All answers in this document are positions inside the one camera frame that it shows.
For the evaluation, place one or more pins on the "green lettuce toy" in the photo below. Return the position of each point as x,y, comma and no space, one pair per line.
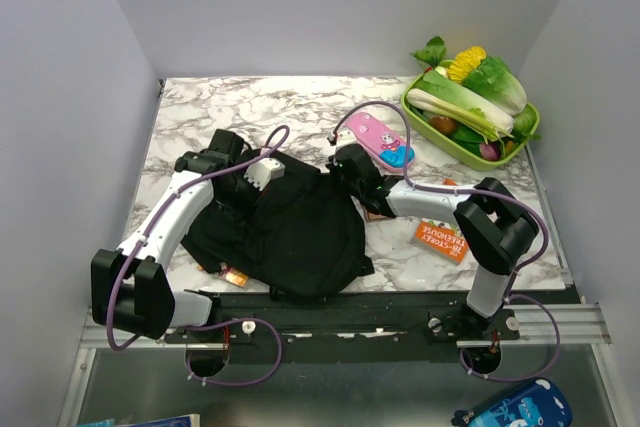
493,80

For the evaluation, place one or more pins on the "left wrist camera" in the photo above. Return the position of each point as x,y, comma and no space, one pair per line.
260,173

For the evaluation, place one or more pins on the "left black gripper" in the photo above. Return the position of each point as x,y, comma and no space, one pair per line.
255,194

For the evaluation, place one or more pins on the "green leaf sprig toy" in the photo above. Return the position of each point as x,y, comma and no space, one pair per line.
432,53

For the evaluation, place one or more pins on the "Roald Dahl book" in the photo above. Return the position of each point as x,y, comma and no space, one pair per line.
226,274

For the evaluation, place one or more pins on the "black mounting base rail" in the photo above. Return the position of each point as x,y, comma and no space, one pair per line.
347,328

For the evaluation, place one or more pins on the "blue pencil case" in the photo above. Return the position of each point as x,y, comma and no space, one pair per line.
538,402

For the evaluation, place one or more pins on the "aluminium extrusion rail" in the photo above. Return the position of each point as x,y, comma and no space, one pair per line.
526,325

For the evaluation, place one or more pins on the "orange 78-storey treehouse book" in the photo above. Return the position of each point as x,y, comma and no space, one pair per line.
441,238

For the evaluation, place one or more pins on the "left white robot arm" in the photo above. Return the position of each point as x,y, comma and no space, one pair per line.
130,293

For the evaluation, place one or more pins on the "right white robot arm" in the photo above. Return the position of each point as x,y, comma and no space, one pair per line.
498,229

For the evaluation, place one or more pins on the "napa cabbage toy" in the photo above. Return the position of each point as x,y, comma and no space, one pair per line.
437,94

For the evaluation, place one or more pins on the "black student backpack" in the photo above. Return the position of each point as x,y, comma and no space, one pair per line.
303,238

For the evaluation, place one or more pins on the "yellow corn toy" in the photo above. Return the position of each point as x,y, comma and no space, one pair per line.
465,62

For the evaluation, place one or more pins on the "brown leather wallet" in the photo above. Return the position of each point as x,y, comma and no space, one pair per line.
371,217

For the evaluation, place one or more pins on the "green vegetable tray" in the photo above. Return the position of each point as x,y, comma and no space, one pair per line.
465,144

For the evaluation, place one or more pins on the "pink pencil case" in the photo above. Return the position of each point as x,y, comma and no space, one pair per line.
382,144

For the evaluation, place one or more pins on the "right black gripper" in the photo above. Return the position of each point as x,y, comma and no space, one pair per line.
335,168

